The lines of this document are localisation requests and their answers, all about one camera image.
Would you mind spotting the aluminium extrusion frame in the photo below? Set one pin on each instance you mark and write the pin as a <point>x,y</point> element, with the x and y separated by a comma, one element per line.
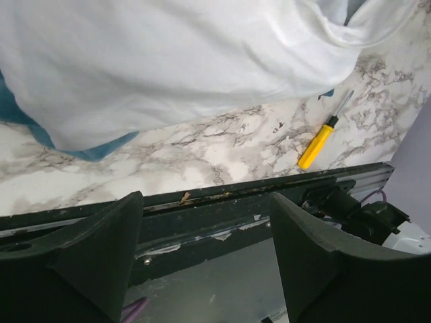
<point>366,177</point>

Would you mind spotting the yellow handled screwdriver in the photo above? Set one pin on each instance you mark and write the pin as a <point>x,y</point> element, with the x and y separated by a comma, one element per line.
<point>318,142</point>

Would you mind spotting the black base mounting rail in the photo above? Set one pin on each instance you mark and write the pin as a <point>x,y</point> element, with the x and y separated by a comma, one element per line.
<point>183,229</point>

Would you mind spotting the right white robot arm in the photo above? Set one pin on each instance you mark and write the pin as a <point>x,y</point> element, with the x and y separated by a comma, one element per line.
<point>379,222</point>

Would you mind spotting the white blue-trimmed pillowcase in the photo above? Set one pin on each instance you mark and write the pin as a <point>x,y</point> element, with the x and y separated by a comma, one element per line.
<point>86,76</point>

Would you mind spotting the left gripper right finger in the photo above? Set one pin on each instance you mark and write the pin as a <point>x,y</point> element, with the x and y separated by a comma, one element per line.
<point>328,275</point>

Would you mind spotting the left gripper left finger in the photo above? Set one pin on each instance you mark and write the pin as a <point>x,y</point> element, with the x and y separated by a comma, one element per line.
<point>78,273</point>

